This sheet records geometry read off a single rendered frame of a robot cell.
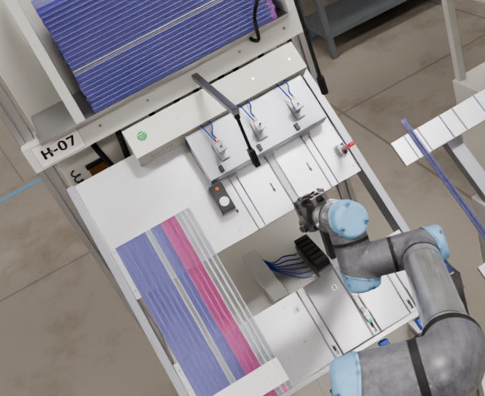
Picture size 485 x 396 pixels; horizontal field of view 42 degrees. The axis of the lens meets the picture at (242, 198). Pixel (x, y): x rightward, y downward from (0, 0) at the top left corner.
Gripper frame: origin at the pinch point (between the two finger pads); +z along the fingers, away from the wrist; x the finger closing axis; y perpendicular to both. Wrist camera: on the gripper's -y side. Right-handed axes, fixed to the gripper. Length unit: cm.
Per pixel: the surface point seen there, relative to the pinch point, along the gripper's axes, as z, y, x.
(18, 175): 329, 74, 101
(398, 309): -7.2, -29.8, -7.6
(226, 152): 0.5, 24.8, 10.1
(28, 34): -12, 68, 38
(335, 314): -5.4, -23.1, 6.6
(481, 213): -1.0, -21.6, -41.7
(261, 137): 0.2, 23.9, 0.7
